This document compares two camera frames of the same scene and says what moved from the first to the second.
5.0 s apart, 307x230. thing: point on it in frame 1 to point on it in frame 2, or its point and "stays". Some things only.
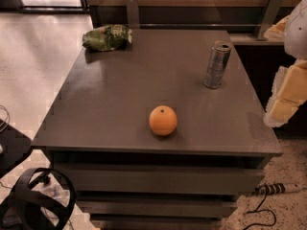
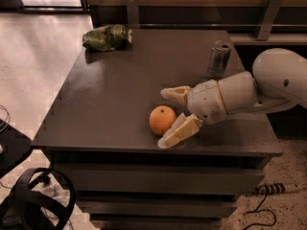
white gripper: [297, 34] to [204, 101]
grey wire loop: [8, 118] stays
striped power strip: [266, 189] stays
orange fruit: [163, 120] stays
